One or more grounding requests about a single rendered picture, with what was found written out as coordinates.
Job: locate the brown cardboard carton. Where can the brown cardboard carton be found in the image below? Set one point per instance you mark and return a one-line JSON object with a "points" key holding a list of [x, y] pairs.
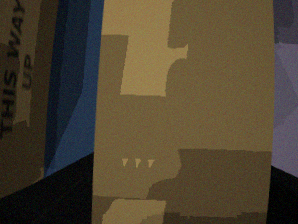
{"points": [[184, 113], [27, 29]]}

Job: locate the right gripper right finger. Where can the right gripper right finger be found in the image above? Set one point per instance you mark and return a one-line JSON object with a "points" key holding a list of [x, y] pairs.
{"points": [[283, 198]]}

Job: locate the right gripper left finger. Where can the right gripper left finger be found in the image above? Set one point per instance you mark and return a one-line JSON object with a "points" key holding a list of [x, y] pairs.
{"points": [[64, 197]]}

